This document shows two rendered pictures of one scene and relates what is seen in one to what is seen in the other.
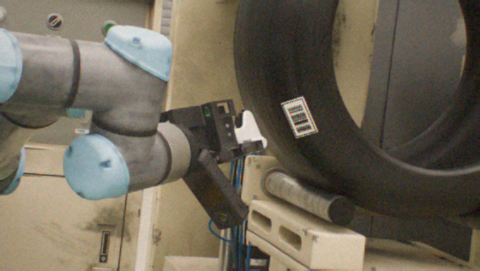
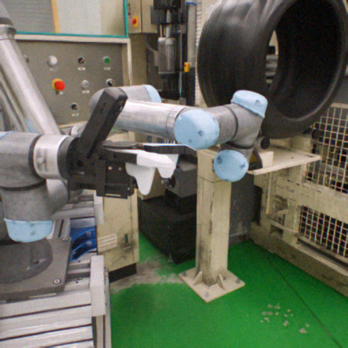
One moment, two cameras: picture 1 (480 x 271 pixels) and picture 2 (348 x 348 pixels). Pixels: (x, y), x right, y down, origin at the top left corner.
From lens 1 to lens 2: 0.61 m
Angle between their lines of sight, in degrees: 23
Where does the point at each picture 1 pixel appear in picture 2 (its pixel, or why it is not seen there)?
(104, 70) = (245, 121)
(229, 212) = (257, 164)
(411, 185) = (290, 126)
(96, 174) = (238, 170)
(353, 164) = (271, 122)
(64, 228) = not seen: hidden behind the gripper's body
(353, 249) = (269, 158)
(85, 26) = (95, 60)
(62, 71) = (232, 127)
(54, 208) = not seen: hidden behind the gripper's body
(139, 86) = (257, 124)
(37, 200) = not seen: hidden behind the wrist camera
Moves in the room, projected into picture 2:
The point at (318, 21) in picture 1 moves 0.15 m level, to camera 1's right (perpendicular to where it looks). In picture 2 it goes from (259, 59) to (301, 58)
